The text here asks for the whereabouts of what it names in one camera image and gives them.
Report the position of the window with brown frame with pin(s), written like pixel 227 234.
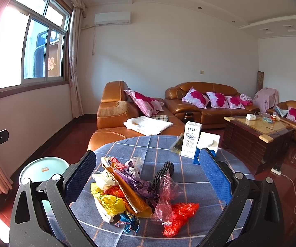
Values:
pixel 33 45

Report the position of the pink cloth covered chair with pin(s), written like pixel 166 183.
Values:
pixel 266 98

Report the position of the brown leather long sofa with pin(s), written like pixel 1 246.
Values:
pixel 210 118

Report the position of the tall white milk carton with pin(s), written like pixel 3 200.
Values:
pixel 191 136

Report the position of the light green trash bin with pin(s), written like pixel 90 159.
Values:
pixel 43 169

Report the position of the pink pillow on chaise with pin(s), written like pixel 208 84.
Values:
pixel 148 106

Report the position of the checkered cushion on sofa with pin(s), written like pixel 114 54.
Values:
pixel 161 117

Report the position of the yellow plastic bag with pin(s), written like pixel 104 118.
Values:
pixel 112 205

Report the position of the orange gold long box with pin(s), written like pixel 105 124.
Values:
pixel 136 205

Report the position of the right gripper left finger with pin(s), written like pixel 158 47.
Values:
pixel 41 214

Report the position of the pink floral pillow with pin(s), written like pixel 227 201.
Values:
pixel 196 98
pixel 234 102
pixel 218 100

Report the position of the purple snack wrapper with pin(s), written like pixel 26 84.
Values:
pixel 141 187

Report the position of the white air conditioner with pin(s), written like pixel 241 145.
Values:
pixel 112 18

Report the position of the beige curtain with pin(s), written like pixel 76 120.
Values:
pixel 79 12

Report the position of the pink clear plastic bag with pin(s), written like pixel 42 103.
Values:
pixel 169 190

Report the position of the blue white Look carton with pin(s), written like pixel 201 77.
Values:
pixel 209 141

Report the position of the clear dark snack packet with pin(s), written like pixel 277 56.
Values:
pixel 176 147

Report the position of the pink pillow on armchair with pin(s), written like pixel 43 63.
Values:
pixel 291 115

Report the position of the white red plastic bag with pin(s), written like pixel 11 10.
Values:
pixel 134 166

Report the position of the white printed plastic bag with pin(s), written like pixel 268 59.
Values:
pixel 104 180

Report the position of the white tissue box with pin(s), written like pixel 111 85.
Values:
pixel 251 117

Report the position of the wooden coffee table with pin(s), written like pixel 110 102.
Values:
pixel 256 142

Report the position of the brown leather chaise sofa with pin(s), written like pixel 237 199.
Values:
pixel 115 108

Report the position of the blue foil wrapper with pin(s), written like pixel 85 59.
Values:
pixel 129 222

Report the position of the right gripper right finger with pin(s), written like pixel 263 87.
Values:
pixel 253 214

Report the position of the white power strip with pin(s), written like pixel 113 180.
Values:
pixel 275 171

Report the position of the white folded cloth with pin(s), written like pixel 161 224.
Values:
pixel 147 126

